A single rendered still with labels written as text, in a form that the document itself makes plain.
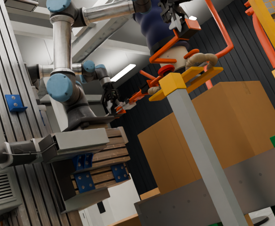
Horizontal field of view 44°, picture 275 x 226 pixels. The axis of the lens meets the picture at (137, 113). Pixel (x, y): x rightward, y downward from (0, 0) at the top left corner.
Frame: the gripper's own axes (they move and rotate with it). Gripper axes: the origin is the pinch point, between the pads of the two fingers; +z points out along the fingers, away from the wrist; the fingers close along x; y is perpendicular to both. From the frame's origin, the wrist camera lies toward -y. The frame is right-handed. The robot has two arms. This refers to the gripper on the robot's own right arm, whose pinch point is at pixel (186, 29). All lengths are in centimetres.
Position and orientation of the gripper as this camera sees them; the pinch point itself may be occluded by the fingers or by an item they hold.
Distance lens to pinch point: 157.6
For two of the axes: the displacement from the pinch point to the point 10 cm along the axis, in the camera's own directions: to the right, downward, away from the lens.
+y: -6.1, 4.4, 6.6
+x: -7.0, 0.8, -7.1
